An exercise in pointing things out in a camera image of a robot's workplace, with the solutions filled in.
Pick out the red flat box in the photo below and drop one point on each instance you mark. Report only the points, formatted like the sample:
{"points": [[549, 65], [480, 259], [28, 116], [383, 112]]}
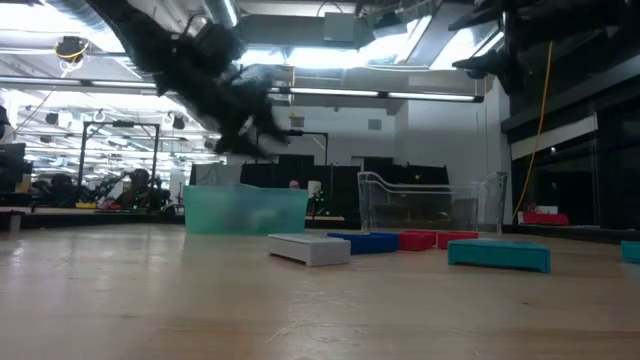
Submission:
{"points": [[457, 239], [415, 241]]}

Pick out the white box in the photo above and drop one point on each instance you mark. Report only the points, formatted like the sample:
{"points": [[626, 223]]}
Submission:
{"points": [[310, 250]]}

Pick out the long ceiling strip light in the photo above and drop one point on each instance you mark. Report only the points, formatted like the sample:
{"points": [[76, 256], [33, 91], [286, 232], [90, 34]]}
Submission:
{"points": [[330, 93]]}

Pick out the grey curtain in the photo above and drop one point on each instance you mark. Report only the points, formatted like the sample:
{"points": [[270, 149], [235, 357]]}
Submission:
{"points": [[215, 175]]}

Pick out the black overhead stand frame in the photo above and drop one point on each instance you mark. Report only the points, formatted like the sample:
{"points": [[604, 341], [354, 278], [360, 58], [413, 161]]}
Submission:
{"points": [[120, 123]]}

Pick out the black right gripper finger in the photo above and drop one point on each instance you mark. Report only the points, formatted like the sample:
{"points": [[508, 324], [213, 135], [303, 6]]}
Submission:
{"points": [[482, 64], [482, 21]]}

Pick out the teal box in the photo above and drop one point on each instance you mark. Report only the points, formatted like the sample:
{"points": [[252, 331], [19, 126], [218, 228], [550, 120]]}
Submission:
{"points": [[500, 256], [631, 251]]}

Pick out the dark blue box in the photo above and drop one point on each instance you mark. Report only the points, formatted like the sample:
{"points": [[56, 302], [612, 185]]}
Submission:
{"points": [[370, 243]]}

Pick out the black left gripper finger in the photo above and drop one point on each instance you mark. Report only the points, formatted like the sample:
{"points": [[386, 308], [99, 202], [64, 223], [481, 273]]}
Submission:
{"points": [[237, 146], [272, 130]]}

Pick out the black partition panels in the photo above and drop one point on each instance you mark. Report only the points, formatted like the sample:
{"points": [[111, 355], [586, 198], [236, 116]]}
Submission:
{"points": [[340, 180]]}

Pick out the clear plastic tray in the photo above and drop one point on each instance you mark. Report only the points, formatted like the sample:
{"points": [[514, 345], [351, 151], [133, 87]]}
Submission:
{"points": [[425, 205]]}

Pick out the green translucent tray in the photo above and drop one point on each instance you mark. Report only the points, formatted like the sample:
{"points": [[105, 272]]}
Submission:
{"points": [[240, 210]]}

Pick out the small yellow item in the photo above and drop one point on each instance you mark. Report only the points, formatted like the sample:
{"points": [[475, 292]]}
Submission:
{"points": [[85, 205]]}

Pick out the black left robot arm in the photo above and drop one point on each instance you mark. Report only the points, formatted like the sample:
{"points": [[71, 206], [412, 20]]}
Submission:
{"points": [[145, 40]]}

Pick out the red bin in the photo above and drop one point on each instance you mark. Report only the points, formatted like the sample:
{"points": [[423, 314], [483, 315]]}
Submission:
{"points": [[545, 219]]}

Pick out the person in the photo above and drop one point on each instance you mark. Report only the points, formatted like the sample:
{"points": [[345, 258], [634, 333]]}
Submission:
{"points": [[140, 180], [294, 184]]}

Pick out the wooden workbench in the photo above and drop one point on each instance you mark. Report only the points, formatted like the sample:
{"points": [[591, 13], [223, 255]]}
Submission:
{"points": [[50, 210]]}

